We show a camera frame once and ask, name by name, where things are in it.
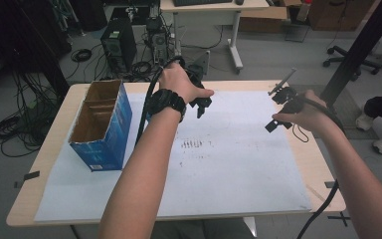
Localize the white desk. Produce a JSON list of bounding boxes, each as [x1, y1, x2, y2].
[[159, 0, 271, 75]]

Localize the brown wooden cabinet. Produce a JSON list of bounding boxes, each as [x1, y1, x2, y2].
[[307, 0, 376, 33]]

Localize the flat brown cardboard box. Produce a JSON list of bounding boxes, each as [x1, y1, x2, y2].
[[238, 5, 289, 34]]

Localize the black wristwatch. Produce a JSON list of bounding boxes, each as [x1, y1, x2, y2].
[[146, 89, 187, 123]]

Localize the thin black cord loop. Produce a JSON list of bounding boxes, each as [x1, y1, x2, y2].
[[291, 122, 310, 143]]

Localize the bundle of black floor cables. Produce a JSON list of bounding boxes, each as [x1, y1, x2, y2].
[[0, 71, 61, 158]]

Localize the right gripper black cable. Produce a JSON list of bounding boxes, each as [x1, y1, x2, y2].
[[294, 97, 346, 239]]

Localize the black keyboard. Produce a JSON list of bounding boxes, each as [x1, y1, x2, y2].
[[172, 0, 233, 8]]

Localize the person's right hand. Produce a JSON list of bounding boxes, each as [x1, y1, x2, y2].
[[272, 89, 338, 136]]

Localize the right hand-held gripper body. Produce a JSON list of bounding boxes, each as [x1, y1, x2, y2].
[[268, 68, 302, 115]]

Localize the grey floor mat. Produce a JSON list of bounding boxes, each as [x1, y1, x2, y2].
[[291, 84, 379, 140]]

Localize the white table leg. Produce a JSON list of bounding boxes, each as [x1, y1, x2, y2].
[[243, 216, 258, 238]]

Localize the open computer case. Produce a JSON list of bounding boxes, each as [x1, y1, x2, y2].
[[145, 16, 170, 66]]

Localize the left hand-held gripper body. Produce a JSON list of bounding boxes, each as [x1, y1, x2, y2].
[[183, 51, 211, 91]]

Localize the black metal stand pole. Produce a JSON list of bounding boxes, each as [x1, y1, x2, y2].
[[319, 0, 382, 108]]

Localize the person's left hand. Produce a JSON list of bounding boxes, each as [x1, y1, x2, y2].
[[158, 63, 215, 105]]

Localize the dark equipment rack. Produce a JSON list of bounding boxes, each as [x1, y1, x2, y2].
[[0, 0, 73, 101]]

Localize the white table sheet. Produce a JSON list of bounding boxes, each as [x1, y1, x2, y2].
[[34, 90, 312, 223]]

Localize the coiled black cable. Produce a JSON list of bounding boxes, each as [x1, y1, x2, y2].
[[70, 48, 94, 64]]

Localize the blue cardboard box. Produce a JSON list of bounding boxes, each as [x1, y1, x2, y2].
[[68, 79, 133, 172]]

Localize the black computer tower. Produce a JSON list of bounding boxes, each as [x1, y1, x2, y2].
[[99, 17, 137, 73]]

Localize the bottle with red cap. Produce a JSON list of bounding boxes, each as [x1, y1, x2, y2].
[[296, 0, 313, 23]]

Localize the black office chair base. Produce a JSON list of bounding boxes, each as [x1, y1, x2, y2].
[[322, 45, 382, 83]]

